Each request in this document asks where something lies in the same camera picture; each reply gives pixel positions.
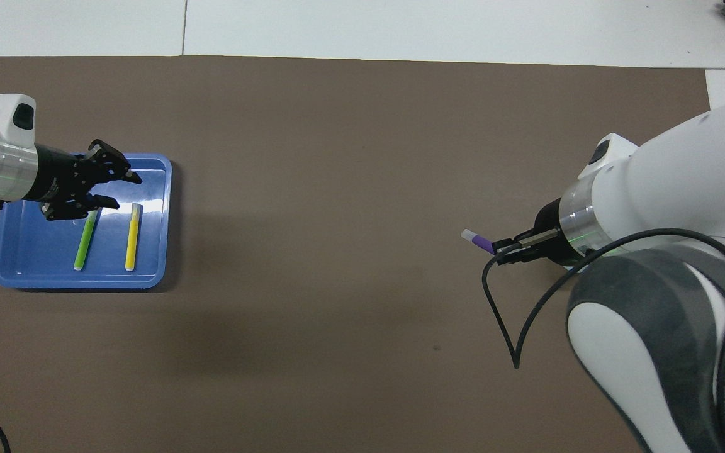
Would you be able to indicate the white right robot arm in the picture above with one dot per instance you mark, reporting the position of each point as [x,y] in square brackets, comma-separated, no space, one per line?
[664,189]

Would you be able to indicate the brown table mat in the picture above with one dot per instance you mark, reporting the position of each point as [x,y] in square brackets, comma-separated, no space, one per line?
[362,189]

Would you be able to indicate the blue plastic tray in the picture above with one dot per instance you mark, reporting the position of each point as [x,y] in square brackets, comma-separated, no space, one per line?
[35,251]

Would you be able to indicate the yellow highlighter pen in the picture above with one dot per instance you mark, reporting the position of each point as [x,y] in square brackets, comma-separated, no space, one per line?
[131,245]

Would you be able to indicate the green highlighter pen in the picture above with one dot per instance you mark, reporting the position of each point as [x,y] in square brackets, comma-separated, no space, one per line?
[84,245]

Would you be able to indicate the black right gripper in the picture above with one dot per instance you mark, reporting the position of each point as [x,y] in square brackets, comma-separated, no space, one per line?
[545,217]

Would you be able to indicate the purple highlighter pen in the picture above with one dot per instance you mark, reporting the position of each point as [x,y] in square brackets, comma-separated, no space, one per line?
[481,241]

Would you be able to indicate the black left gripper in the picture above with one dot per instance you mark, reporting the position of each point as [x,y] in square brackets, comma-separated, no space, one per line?
[60,179]

